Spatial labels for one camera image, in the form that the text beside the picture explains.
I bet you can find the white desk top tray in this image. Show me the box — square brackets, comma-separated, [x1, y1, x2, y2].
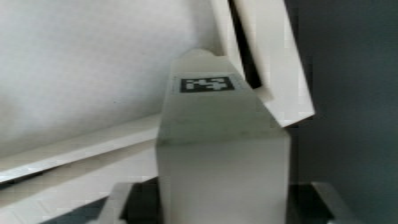
[0, 0, 247, 184]

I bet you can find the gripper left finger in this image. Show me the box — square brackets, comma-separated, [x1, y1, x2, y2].
[89, 178, 160, 224]

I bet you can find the white front fence wall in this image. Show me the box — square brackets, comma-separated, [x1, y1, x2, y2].
[0, 140, 158, 224]

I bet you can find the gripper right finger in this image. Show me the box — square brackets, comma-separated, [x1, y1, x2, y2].
[289, 182, 359, 224]

